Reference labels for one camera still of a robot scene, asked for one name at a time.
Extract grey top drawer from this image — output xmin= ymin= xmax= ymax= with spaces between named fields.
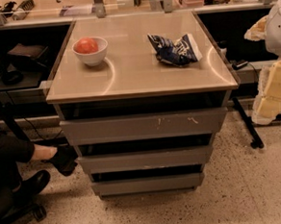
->
xmin=61 ymin=107 xmax=227 ymax=145

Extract black desk leg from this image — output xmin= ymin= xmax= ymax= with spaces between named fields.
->
xmin=232 ymin=98 xmax=265 ymax=149

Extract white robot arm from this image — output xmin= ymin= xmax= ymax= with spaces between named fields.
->
xmin=244 ymin=0 xmax=281 ymax=125

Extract red apple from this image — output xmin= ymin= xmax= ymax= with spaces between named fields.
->
xmin=74 ymin=37 xmax=98 ymax=54

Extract grey drawer cabinet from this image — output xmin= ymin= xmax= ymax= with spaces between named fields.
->
xmin=39 ymin=7 xmax=247 ymax=202

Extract white ceramic bowl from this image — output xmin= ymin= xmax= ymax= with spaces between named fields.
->
xmin=72 ymin=37 xmax=108 ymax=66

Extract black headphones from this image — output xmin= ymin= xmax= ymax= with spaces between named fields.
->
xmin=0 ymin=62 xmax=23 ymax=86

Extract grey bottom drawer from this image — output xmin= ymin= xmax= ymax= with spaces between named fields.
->
xmin=91 ymin=172 xmax=205 ymax=197

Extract dark brown box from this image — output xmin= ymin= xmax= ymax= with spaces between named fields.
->
xmin=7 ymin=43 xmax=48 ymax=67

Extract black power adapter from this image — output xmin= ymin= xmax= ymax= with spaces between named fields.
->
xmin=232 ymin=60 xmax=248 ymax=70

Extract grey drawer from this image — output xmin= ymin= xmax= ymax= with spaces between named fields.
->
xmin=78 ymin=146 xmax=213 ymax=174
xmin=91 ymin=172 xmax=205 ymax=197
xmin=61 ymin=107 xmax=227 ymax=145

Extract person's leg with black shoe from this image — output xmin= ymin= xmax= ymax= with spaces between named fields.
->
xmin=0 ymin=134 xmax=77 ymax=176

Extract black shoe on floor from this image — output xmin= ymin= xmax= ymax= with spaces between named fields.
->
xmin=13 ymin=170 xmax=51 ymax=205

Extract blue crumpled chip bag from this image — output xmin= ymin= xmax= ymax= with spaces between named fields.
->
xmin=148 ymin=34 xmax=202 ymax=67

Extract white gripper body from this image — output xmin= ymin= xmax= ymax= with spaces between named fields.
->
xmin=244 ymin=15 xmax=268 ymax=41

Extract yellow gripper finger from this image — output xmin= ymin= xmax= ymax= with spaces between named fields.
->
xmin=252 ymin=95 xmax=281 ymax=125
xmin=261 ymin=58 xmax=281 ymax=105

